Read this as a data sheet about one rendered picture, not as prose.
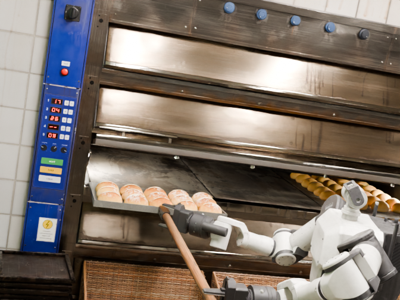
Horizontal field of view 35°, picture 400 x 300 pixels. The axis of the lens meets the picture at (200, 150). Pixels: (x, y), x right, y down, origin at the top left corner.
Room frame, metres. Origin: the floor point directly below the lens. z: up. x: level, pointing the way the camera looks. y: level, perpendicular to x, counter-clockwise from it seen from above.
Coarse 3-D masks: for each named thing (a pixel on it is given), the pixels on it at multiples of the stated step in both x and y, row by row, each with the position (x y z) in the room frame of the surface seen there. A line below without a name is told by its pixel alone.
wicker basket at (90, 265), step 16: (96, 272) 2.68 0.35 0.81; (112, 272) 2.70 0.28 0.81; (128, 272) 2.72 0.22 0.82; (144, 272) 2.73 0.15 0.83; (160, 272) 2.76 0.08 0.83; (176, 272) 2.77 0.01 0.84; (80, 288) 2.64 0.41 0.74; (96, 288) 2.66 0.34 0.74; (112, 288) 2.68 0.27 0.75; (128, 288) 2.70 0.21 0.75; (144, 288) 2.72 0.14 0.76; (160, 288) 2.74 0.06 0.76; (176, 288) 2.76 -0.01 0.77; (192, 288) 2.78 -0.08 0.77
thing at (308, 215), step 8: (88, 184) 2.74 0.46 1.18; (88, 192) 2.70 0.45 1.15; (216, 200) 2.86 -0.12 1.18; (224, 200) 2.89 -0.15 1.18; (232, 200) 2.92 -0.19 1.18; (224, 208) 2.86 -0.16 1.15; (232, 208) 2.87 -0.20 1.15; (240, 208) 2.88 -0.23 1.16; (248, 208) 2.89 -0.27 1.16; (256, 208) 2.90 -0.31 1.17; (264, 208) 2.91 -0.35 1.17; (272, 208) 2.92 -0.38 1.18; (280, 208) 2.93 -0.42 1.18; (288, 208) 2.95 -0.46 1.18; (296, 208) 2.98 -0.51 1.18; (304, 208) 3.01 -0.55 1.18; (280, 216) 2.93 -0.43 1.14; (288, 216) 2.94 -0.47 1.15; (296, 216) 2.95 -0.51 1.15; (304, 216) 2.96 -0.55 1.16; (312, 216) 2.97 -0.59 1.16
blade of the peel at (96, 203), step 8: (96, 184) 2.75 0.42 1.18; (168, 192) 2.83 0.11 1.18; (96, 200) 2.42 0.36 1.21; (120, 208) 2.45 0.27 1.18; (128, 208) 2.45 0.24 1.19; (136, 208) 2.46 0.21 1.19; (144, 208) 2.47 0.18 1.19; (152, 208) 2.48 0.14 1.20; (168, 208) 2.49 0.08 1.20; (216, 216) 2.54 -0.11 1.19; (224, 216) 2.55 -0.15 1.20
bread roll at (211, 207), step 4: (204, 204) 2.57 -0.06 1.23; (208, 204) 2.56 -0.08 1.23; (212, 204) 2.57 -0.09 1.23; (216, 204) 2.59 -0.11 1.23; (200, 208) 2.56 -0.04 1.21; (204, 208) 2.55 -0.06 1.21; (208, 208) 2.55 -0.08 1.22; (212, 208) 2.56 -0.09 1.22; (216, 208) 2.56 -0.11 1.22; (220, 208) 2.58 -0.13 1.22; (216, 212) 2.56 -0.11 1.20; (220, 212) 2.57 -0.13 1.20
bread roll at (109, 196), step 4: (104, 192) 2.47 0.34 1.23; (108, 192) 2.46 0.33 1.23; (112, 192) 2.47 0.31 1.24; (100, 196) 2.45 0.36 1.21; (104, 196) 2.45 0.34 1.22; (108, 196) 2.45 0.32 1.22; (112, 196) 2.45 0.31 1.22; (116, 196) 2.46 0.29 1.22; (120, 196) 2.48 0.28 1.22; (104, 200) 2.44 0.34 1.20; (108, 200) 2.44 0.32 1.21; (112, 200) 2.45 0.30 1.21; (116, 200) 2.45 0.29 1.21; (120, 200) 2.47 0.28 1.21
